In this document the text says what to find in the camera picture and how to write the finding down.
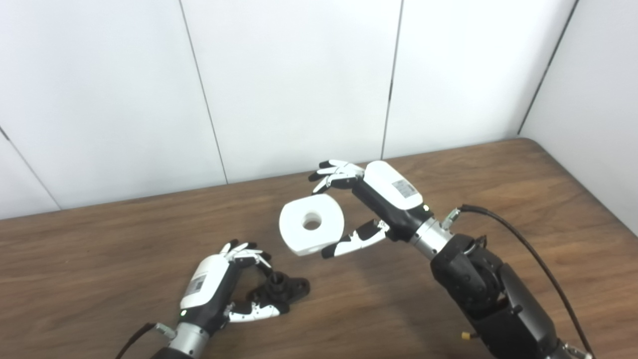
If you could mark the white and black right hand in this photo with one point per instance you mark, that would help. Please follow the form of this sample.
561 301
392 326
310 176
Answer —
394 194

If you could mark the black flanged holder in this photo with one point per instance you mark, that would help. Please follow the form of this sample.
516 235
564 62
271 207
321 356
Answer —
289 289

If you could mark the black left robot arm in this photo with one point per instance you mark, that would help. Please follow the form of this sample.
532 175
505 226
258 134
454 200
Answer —
187 341

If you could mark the white and black left hand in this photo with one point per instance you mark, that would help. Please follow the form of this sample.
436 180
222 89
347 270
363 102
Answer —
204 284

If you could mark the round white piece with hole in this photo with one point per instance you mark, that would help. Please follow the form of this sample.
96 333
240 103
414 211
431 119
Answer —
299 234

